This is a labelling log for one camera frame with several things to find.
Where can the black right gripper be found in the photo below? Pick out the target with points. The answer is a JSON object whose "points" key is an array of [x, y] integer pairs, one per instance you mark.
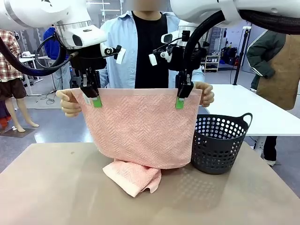
{"points": [[177, 62]]}

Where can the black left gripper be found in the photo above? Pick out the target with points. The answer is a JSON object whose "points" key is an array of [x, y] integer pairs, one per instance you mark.
{"points": [[89, 58]]}

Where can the pink herringbone towel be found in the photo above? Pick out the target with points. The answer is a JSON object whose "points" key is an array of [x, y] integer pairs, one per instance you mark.
{"points": [[140, 126]]}

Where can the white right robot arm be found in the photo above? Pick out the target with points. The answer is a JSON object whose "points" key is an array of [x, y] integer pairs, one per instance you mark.
{"points": [[199, 9]]}

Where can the person's left forearm blue sleeve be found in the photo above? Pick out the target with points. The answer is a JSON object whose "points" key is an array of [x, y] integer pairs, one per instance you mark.
{"points": [[198, 75]]}

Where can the person's right forearm blue sleeve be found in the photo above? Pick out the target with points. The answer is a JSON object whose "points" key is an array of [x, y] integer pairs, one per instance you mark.
{"points": [[105, 78]]}

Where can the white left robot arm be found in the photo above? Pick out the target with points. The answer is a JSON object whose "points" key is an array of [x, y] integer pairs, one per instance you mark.
{"points": [[28, 11]]}

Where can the person's left hand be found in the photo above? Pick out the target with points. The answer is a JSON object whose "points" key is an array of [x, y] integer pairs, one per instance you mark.
{"points": [[207, 96]]}

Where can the person's right hand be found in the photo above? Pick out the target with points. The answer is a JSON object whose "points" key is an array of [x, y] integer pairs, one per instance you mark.
{"points": [[66, 105]]}

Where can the white storage shelf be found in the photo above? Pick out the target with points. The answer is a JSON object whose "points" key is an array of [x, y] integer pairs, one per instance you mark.
{"points": [[212, 63]]}

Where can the person in light blue shirt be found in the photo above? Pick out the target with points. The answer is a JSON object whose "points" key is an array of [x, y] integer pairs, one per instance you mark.
{"points": [[150, 47]]}

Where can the black storage crates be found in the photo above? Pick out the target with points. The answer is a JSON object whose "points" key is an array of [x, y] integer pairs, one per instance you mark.
{"points": [[228, 56]]}

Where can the person in blue jacket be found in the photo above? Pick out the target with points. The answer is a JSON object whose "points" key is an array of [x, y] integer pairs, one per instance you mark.
{"points": [[50, 47]]}

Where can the white background desk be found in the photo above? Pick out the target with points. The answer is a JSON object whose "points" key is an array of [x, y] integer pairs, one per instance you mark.
{"points": [[30, 59]]}

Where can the black tripod stand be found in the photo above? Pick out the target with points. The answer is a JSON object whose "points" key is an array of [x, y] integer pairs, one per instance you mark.
{"points": [[241, 54]]}

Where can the white table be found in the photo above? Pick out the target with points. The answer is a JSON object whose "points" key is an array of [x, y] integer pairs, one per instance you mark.
{"points": [[246, 112]]}

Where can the dark grey perforated basket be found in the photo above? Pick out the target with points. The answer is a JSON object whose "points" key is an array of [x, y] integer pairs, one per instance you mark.
{"points": [[211, 164]]}

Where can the mannequin with plaid shirt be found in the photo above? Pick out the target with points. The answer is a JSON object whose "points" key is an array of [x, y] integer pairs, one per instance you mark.
{"points": [[9, 63]]}

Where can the brown mannequin floor mat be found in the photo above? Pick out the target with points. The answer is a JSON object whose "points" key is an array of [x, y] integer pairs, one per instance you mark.
{"points": [[21, 133]]}

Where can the person with brown apron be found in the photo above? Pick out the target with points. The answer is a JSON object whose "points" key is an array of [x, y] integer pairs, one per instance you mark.
{"points": [[281, 70]]}

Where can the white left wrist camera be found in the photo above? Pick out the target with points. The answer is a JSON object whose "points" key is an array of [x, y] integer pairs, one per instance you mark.
{"points": [[120, 57]]}

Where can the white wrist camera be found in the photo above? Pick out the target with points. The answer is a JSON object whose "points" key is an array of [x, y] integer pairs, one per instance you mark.
{"points": [[120, 57], [153, 59]]}

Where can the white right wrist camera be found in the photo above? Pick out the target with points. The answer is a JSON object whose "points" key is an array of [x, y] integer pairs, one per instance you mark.
{"points": [[153, 59]]}

